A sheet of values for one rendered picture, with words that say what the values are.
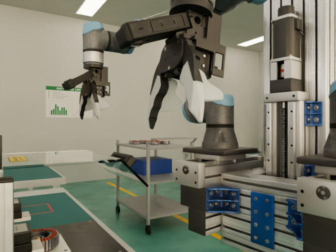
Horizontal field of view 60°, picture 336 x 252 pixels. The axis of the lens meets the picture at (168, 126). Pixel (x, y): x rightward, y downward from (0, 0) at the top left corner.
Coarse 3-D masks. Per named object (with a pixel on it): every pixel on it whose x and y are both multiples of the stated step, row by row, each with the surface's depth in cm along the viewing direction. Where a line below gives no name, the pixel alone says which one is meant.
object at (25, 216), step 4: (16, 200) 80; (16, 204) 77; (20, 204) 78; (16, 208) 77; (20, 208) 78; (16, 212) 77; (20, 212) 78; (24, 212) 83; (28, 212) 83; (16, 216) 77; (20, 216) 78; (24, 216) 79; (28, 216) 79; (16, 220) 78; (20, 220) 78; (24, 220) 79
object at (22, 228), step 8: (16, 224) 61; (24, 224) 61; (16, 232) 56; (24, 232) 57; (16, 240) 56; (24, 240) 57; (32, 240) 63; (16, 248) 56; (24, 248) 56; (32, 248) 58; (40, 248) 58
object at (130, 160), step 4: (116, 152) 71; (116, 156) 70; (120, 156) 67; (124, 156) 65; (128, 156) 64; (132, 156) 63; (124, 160) 63; (128, 160) 63; (132, 160) 63; (128, 164) 63; (132, 164) 63
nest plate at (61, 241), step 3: (60, 234) 92; (60, 237) 90; (60, 240) 88; (63, 240) 88; (60, 243) 85; (63, 243) 85; (57, 246) 83; (60, 246) 83; (63, 246) 83; (66, 246) 83; (51, 249) 81; (54, 249) 81; (57, 249) 81; (60, 249) 81; (63, 249) 81; (66, 249) 81; (69, 249) 81
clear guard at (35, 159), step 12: (36, 156) 59; (48, 156) 59; (60, 156) 59; (72, 156) 59; (84, 156) 59; (96, 156) 59; (108, 156) 59; (12, 168) 46; (108, 168) 73; (120, 168) 61; (132, 180) 63
